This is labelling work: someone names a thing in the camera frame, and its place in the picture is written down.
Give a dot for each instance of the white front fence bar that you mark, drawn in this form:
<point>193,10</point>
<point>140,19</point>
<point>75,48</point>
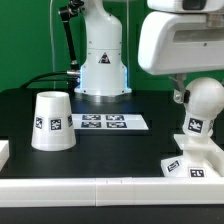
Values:
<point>59,192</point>

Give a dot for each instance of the white left fence bar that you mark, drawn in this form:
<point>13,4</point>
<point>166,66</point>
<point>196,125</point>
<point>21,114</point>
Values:
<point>4,152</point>

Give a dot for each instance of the white lamp base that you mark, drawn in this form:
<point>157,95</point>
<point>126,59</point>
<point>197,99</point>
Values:
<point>199,159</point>

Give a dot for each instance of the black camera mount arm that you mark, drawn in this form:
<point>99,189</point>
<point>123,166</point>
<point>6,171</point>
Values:
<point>66,13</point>

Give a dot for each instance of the white fence bar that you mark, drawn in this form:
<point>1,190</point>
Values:
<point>59,192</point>
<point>4,152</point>

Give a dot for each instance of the white lamp shade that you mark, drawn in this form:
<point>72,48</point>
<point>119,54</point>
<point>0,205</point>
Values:
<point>53,125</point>

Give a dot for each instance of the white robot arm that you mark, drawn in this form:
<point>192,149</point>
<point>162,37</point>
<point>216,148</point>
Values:
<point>103,74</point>

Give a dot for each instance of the white marker sheet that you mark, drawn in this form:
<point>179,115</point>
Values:
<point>109,121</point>

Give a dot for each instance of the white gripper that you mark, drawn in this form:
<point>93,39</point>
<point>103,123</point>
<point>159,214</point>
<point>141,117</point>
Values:
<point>179,43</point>

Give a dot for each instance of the white lamp bulb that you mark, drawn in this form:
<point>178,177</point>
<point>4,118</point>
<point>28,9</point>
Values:
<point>205,102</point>

